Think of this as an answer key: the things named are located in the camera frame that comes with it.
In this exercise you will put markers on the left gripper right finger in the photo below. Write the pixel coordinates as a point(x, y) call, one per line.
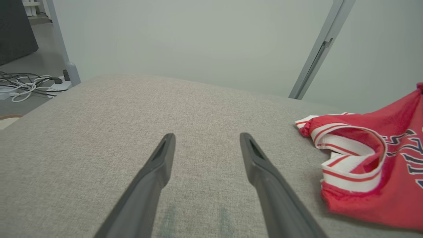
point(274, 198)

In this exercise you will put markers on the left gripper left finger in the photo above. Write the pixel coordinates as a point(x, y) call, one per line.
point(145, 195)

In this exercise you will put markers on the red lettered sports jersey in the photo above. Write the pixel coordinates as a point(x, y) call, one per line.
point(396, 198)

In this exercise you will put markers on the grey fabric sofa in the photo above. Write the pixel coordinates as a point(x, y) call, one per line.
point(99, 132)

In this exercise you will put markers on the white power strip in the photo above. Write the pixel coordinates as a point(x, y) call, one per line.
point(61, 87)

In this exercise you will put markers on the grey angled partition leg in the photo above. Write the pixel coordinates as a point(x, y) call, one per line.
point(73, 74)

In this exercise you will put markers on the black power plug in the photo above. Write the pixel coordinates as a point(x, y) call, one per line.
point(57, 80)
point(66, 75)

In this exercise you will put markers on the black panel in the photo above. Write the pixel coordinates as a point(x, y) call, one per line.
point(15, 29)

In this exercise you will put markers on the grey partition post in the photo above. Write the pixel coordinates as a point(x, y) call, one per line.
point(317, 56)

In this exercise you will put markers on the white furniture frame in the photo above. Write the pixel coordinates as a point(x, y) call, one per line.
point(33, 8)

